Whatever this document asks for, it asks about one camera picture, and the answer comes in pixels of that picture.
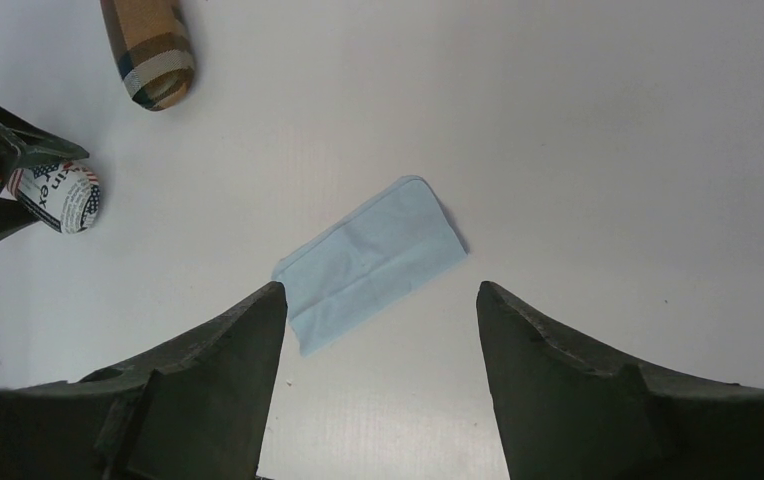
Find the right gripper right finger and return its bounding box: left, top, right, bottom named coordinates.
left=476, top=281, right=764, bottom=479

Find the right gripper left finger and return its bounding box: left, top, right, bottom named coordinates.
left=0, top=282, right=287, bottom=479

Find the flag print glasses case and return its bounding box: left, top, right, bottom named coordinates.
left=6, top=161, right=101, bottom=235

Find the brown striped glasses case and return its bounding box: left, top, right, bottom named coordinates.
left=100, top=0, right=196, bottom=112

